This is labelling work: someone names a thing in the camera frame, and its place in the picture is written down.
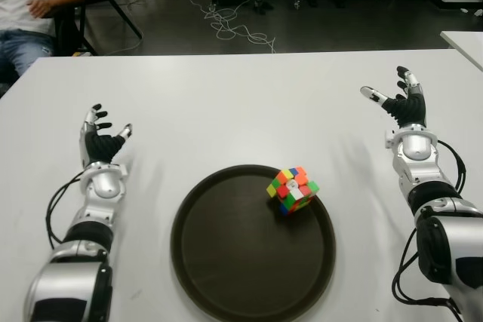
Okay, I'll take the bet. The white side table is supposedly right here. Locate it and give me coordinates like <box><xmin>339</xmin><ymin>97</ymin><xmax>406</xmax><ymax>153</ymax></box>
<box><xmin>439</xmin><ymin>29</ymin><xmax>483</xmax><ymax>72</ymax></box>

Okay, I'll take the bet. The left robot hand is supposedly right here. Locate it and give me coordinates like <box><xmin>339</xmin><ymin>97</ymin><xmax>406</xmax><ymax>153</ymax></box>
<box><xmin>78</xmin><ymin>103</ymin><xmax>133</xmax><ymax>167</ymax></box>

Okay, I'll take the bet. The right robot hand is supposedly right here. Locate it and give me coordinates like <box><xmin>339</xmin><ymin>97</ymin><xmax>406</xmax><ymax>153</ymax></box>
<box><xmin>359</xmin><ymin>66</ymin><xmax>428</xmax><ymax>133</ymax></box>

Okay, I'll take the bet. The tangled white floor cable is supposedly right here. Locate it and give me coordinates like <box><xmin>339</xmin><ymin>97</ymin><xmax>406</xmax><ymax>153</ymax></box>
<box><xmin>188</xmin><ymin>0</ymin><xmax>277</xmax><ymax>54</ymax></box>

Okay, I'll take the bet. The multicoloured Rubik's cube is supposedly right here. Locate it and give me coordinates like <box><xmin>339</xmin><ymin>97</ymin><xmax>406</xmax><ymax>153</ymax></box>
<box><xmin>266</xmin><ymin>166</ymin><xmax>321</xmax><ymax>216</ymax></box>

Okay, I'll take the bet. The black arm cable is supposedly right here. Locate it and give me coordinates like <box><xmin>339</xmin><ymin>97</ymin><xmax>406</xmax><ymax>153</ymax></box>
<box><xmin>391</xmin><ymin>140</ymin><xmax>467</xmax><ymax>315</ymax></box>
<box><xmin>45</xmin><ymin>170</ymin><xmax>86</xmax><ymax>251</ymax></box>

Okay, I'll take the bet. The dark brown round plate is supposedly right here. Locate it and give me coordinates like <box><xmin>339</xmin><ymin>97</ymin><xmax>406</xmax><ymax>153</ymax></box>
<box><xmin>170</xmin><ymin>164</ymin><xmax>337</xmax><ymax>322</ymax></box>

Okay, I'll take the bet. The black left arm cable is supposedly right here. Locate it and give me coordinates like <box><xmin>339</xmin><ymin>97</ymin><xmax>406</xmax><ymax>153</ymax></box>
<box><xmin>45</xmin><ymin>170</ymin><xmax>86</xmax><ymax>251</ymax></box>

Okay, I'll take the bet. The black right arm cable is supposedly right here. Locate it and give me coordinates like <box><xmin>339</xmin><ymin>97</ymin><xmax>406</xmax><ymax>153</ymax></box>
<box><xmin>391</xmin><ymin>140</ymin><xmax>467</xmax><ymax>315</ymax></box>

